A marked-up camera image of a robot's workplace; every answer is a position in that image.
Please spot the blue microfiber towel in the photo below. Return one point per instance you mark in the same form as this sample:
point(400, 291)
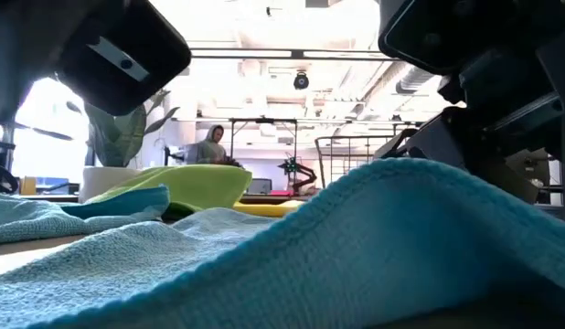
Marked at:
point(355, 251)

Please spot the black equipment stand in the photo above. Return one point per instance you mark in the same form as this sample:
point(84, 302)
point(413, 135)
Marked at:
point(1, 178)

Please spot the white plant pot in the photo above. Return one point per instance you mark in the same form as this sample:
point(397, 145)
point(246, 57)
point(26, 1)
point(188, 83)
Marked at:
point(99, 180)

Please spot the black hanging camera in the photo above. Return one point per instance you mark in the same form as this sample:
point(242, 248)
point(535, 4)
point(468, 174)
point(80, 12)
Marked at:
point(301, 81)

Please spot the green snake plant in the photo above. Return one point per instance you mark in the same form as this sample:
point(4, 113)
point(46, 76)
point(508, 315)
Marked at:
point(118, 137)

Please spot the dark green microfiber towel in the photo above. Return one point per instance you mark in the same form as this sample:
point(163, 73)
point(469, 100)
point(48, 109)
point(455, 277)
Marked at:
point(195, 187)

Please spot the yellow box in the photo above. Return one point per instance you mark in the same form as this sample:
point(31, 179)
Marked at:
point(28, 186)

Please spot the grey laptop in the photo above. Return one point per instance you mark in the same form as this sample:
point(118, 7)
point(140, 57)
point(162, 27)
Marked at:
point(264, 186)

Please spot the yellow microfiber towel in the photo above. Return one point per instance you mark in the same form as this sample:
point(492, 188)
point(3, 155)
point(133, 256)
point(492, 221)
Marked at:
point(264, 210)

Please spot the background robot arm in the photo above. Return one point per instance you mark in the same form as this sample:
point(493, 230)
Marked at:
point(305, 176)

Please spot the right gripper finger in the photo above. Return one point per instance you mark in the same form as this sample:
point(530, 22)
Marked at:
point(447, 137)
point(397, 141)

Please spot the teal microfiber towel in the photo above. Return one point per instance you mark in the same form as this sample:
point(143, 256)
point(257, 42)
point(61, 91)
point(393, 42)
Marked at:
point(35, 219)

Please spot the person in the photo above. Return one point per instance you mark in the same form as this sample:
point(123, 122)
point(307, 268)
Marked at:
point(211, 151)

